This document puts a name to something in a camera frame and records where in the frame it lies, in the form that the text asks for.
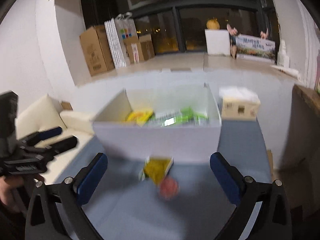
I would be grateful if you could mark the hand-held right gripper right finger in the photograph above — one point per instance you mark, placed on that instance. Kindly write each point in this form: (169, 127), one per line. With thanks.
(225, 178)

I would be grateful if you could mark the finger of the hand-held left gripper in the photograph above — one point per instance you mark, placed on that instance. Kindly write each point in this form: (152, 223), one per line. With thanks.
(51, 132)
(66, 142)

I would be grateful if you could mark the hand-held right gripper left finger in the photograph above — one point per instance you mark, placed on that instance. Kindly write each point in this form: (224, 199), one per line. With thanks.
(92, 178)

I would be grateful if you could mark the yellow noodle snack packet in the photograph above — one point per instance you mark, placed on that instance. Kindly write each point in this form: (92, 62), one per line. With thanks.
(157, 168)

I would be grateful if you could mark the white cardboard box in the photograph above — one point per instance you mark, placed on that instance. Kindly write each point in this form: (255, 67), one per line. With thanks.
(160, 140)

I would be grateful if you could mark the person's left hand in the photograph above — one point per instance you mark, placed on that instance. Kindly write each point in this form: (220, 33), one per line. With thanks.
(7, 192)

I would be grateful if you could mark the cream sofa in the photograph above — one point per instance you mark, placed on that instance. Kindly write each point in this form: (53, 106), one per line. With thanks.
(40, 112)

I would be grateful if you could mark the small cardboard box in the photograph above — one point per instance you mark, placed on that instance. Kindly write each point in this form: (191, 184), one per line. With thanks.
(66, 106)

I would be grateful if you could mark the flat cardboard piece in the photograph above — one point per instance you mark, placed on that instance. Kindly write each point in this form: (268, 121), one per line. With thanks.
(270, 163)

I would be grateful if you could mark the green snack packet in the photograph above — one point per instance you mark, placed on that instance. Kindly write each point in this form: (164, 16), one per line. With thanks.
(191, 115)

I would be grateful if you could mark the yellow tissue pack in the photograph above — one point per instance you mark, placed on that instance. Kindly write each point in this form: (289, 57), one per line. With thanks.
(240, 105)

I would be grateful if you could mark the clear silver snack packet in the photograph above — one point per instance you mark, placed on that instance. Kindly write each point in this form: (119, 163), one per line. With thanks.
(162, 120)

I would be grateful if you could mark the tall brown cardboard box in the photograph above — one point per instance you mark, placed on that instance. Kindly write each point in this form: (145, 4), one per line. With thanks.
(96, 55)

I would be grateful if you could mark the brown wooden cabinet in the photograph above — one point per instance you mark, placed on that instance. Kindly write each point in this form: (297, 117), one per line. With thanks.
(307, 142)

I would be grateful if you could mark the dotted white paper bag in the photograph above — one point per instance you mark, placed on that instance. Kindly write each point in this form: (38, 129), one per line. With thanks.
(117, 42)

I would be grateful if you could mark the open brown cardboard box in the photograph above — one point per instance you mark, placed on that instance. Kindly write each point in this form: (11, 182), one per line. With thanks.
(138, 50)

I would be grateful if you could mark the printed long carton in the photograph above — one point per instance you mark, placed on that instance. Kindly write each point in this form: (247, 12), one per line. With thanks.
(256, 48)

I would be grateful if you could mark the white foam box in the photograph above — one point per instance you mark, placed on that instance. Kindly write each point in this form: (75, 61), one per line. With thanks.
(217, 42)

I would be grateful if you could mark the white plastic bottle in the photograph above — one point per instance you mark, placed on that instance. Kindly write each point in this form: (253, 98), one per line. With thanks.
(283, 55)

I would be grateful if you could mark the pink pig figure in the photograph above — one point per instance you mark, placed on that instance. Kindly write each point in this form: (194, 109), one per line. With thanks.
(232, 33)

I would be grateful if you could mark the small pink pig cutout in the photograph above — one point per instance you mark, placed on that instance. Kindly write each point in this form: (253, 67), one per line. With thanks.
(264, 33)

